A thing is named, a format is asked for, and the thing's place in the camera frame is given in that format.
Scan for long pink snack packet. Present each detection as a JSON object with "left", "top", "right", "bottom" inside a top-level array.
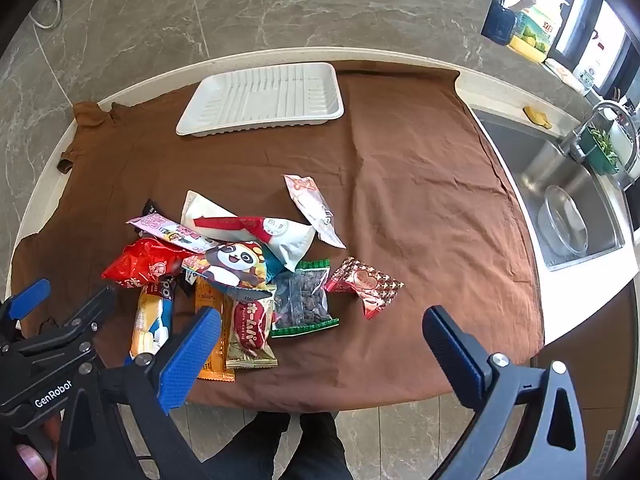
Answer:
[{"left": 125, "top": 213, "right": 223, "bottom": 257}]

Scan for stainless steel sink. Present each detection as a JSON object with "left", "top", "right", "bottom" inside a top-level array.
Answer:
[{"left": 472, "top": 110, "right": 628, "bottom": 272}]

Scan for person's left hand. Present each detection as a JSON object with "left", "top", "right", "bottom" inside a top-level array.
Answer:
[{"left": 14, "top": 442, "right": 53, "bottom": 480}]

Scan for yellow sponge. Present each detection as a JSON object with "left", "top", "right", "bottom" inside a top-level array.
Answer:
[{"left": 523, "top": 106, "right": 552, "bottom": 129}]

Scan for long orange snack packet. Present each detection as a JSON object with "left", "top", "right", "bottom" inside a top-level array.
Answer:
[{"left": 194, "top": 277, "right": 236, "bottom": 383}]

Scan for green planter basket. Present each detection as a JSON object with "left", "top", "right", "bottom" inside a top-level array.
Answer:
[{"left": 579, "top": 122, "right": 623, "bottom": 176}]

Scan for white plastic tray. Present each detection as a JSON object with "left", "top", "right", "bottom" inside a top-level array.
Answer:
[{"left": 175, "top": 62, "right": 346, "bottom": 137}]

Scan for green-edged clear nut packet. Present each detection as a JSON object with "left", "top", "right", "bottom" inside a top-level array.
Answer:
[{"left": 270, "top": 258, "right": 340, "bottom": 339}]

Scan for yellow and blue cake packet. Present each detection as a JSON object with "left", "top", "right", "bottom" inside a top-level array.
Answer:
[{"left": 130, "top": 280, "right": 176, "bottom": 361}]

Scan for red checked heart packet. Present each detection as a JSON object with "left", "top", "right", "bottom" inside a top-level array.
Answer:
[{"left": 324, "top": 256, "right": 405, "bottom": 321}]

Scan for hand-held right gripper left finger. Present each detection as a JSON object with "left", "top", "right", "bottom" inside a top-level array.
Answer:
[{"left": 57, "top": 306, "right": 222, "bottom": 480}]

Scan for white packet with red stripe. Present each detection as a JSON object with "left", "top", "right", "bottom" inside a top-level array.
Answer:
[{"left": 180, "top": 190, "right": 317, "bottom": 272}]

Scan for brown cabinet front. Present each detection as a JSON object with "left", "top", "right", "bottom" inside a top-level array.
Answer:
[{"left": 530, "top": 280, "right": 640, "bottom": 480}]

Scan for dark blue container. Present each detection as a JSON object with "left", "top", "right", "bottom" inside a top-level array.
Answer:
[{"left": 481, "top": 0, "right": 518, "bottom": 45}]

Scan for white packet with orange print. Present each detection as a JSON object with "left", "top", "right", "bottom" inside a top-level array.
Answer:
[{"left": 283, "top": 174, "right": 347, "bottom": 250}]

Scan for brown cloth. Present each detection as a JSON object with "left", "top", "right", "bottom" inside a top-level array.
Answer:
[{"left": 10, "top": 60, "right": 546, "bottom": 413}]

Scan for chrome faucet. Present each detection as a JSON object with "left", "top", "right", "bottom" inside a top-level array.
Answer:
[{"left": 557, "top": 100, "right": 631, "bottom": 161}]

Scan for panda print snack packet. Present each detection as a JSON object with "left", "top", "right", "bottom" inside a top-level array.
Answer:
[{"left": 181, "top": 241, "right": 286, "bottom": 295}]

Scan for clear glass bowl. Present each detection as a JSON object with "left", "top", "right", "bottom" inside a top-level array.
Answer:
[{"left": 537, "top": 185, "right": 590, "bottom": 256}]

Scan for person's legs in dark pants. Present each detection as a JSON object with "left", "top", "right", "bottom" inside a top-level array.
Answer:
[{"left": 210, "top": 410, "right": 351, "bottom": 480}]

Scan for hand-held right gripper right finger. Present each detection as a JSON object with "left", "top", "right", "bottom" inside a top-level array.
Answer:
[{"left": 422, "top": 304, "right": 587, "bottom": 480}]

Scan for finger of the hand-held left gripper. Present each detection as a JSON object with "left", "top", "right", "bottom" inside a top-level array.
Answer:
[
  {"left": 0, "top": 278, "right": 52, "bottom": 347},
  {"left": 20, "top": 284, "right": 119, "bottom": 357}
]

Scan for window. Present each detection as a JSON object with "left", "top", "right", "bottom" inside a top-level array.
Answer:
[{"left": 500, "top": 0, "right": 640, "bottom": 96}]

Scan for gold and red snack packet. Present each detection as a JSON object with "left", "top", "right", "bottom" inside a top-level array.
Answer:
[{"left": 225, "top": 285, "right": 279, "bottom": 370}]

